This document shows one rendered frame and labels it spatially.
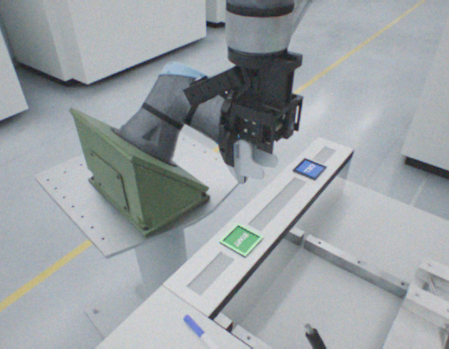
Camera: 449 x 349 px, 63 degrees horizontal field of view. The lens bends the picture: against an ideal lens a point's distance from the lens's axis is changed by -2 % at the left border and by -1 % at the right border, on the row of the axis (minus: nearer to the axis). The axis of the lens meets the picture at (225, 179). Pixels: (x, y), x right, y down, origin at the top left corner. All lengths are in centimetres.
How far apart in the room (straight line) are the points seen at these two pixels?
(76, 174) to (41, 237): 111
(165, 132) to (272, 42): 53
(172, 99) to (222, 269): 45
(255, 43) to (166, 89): 52
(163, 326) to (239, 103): 33
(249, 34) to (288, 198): 42
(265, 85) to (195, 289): 33
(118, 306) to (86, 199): 84
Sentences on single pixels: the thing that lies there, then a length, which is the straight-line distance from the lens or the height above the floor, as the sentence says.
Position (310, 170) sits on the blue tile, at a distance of 83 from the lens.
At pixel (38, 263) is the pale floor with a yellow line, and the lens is 208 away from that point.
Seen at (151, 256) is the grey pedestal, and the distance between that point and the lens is 114.
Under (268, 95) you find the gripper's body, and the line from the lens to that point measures 45.
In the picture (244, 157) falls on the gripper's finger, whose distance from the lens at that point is 52.
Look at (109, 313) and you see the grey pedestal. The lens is 176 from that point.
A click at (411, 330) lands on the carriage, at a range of 73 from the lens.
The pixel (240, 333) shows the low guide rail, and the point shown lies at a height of 85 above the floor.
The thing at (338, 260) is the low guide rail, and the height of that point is 84.
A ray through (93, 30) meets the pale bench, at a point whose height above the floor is 50.
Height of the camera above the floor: 146
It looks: 39 degrees down
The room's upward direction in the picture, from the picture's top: straight up
